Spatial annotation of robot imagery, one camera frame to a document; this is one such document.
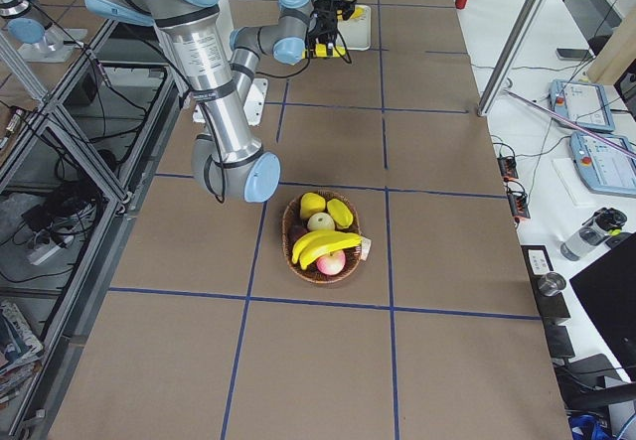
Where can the white bear tray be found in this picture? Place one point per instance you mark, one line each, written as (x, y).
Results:
(355, 34)

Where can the front yellow banana bunch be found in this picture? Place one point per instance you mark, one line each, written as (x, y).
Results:
(309, 247)

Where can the yellow lemon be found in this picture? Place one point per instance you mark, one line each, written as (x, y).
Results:
(310, 204)

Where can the clear water bottle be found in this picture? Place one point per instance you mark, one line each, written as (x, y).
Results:
(603, 224)

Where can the lower blue teach pendant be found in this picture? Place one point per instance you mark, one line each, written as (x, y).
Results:
(602, 168)

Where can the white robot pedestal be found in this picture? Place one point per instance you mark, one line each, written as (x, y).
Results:
(248, 97)

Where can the black monitor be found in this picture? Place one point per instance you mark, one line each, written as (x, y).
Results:
(606, 291)

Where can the aluminium frame post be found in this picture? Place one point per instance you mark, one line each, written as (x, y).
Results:
(524, 22)

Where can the red pink apple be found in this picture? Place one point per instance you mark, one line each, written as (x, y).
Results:
(332, 263)

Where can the blue teach pendant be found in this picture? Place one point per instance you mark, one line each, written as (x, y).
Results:
(584, 103)
(602, 168)

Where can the dark purple fruit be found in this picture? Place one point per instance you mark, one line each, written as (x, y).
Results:
(295, 233)

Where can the small metal cup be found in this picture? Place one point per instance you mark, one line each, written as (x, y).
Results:
(551, 283)

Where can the upper blue teach pendant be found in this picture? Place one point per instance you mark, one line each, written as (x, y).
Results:
(584, 103)

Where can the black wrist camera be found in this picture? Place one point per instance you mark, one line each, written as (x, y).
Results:
(339, 5)

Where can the brown wicker basket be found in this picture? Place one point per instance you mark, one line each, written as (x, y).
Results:
(354, 255)

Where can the yellow green apple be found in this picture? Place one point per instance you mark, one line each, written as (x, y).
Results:
(321, 221)

